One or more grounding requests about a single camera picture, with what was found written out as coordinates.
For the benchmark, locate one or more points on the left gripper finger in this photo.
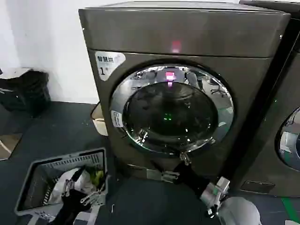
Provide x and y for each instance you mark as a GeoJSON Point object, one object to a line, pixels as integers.
{"type": "Point", "coordinates": [68, 187]}
{"type": "Point", "coordinates": [92, 197]}

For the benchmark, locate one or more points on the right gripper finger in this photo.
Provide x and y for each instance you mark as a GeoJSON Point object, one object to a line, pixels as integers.
{"type": "Point", "coordinates": [185, 158]}
{"type": "Point", "coordinates": [164, 175]}

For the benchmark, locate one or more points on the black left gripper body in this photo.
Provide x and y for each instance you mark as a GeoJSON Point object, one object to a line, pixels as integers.
{"type": "Point", "coordinates": [71, 209]}

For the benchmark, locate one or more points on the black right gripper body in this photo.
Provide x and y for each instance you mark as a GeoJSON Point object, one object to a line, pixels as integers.
{"type": "Point", "coordinates": [191, 179]}

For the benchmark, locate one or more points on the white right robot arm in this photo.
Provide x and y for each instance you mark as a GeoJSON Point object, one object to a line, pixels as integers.
{"type": "Point", "coordinates": [239, 211]}

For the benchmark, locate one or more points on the white cloth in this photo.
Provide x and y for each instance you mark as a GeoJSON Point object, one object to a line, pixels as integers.
{"type": "Point", "coordinates": [62, 180]}

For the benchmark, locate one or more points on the yellow-green cloth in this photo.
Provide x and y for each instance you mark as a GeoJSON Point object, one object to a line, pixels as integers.
{"type": "Point", "coordinates": [96, 177]}

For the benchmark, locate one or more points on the grey plastic laundry basket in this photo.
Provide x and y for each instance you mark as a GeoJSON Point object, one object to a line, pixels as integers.
{"type": "Point", "coordinates": [42, 178]}

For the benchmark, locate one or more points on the round glass dryer door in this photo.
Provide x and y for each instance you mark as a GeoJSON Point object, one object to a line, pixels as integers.
{"type": "Point", "coordinates": [289, 143]}
{"type": "Point", "coordinates": [168, 110]}

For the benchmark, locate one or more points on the open cardboard box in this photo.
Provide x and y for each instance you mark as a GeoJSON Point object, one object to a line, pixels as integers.
{"type": "Point", "coordinates": [99, 122]}

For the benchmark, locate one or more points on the green floor tape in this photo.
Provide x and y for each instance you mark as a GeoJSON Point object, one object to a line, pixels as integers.
{"type": "Point", "coordinates": [291, 207]}

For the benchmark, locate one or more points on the grey dryer without sticker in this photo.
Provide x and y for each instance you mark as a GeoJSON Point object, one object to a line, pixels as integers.
{"type": "Point", "coordinates": [281, 89]}

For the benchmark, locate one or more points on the grey dryer with number sticker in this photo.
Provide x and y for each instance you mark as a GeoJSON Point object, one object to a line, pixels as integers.
{"type": "Point", "coordinates": [199, 37]}

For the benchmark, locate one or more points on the white number sticker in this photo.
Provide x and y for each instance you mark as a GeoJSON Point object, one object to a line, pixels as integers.
{"type": "Point", "coordinates": [106, 64]}

